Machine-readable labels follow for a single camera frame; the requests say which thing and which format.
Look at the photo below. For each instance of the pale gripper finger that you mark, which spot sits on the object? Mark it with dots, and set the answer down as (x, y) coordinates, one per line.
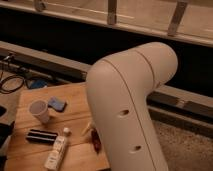
(89, 126)

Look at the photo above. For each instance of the dark red pepper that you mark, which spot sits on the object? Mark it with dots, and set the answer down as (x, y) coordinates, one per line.
(96, 141)

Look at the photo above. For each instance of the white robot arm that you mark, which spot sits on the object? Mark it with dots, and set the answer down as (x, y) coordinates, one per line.
(117, 87)

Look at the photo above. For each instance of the blue sponge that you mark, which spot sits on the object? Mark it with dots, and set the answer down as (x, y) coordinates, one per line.
(56, 104)

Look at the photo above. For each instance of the white plastic bottle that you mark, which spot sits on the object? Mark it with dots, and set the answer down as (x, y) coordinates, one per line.
(55, 156)

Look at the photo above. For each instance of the white paper cup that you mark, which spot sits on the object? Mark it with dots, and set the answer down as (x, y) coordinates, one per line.
(39, 109)

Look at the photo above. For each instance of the black rectangular box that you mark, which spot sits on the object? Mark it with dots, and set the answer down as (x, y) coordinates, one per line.
(39, 136)

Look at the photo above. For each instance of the blue object on floor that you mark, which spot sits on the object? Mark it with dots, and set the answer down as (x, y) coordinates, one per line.
(36, 83)

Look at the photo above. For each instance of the dark object at left edge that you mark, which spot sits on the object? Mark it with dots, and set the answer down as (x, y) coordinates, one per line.
(6, 129)

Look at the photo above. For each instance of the metal railing frame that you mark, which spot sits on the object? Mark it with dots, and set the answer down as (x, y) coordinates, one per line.
(189, 21)

